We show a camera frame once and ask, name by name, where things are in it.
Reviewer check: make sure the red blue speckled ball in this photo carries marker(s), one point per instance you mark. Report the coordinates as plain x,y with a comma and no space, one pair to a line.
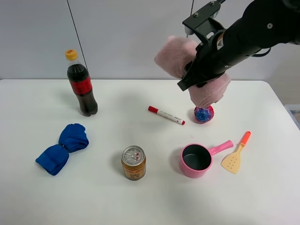
204,115

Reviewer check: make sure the red white marker pen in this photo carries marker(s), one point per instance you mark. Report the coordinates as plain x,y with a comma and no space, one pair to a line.
166,115

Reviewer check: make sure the pink towel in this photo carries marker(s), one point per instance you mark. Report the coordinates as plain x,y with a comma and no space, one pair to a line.
175,55

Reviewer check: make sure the cola bottle yellow cap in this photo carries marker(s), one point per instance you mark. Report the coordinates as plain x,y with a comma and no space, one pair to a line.
80,82

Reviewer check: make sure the yellow orange toy spatula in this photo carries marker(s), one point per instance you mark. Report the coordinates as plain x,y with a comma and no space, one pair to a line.
232,162

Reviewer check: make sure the gold beverage can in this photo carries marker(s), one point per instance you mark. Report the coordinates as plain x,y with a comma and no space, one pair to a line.
133,161

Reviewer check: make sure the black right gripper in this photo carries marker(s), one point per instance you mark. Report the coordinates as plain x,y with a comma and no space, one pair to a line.
213,57

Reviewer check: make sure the blue rolled cloth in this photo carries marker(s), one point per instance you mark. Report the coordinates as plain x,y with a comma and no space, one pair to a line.
73,138

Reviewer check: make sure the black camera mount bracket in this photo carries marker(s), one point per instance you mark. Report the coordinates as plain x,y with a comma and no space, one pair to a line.
202,23

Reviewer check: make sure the pink toy saucepan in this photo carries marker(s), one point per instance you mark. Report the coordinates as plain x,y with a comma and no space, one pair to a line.
196,159

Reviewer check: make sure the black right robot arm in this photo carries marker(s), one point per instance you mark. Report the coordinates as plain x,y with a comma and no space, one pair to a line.
264,24

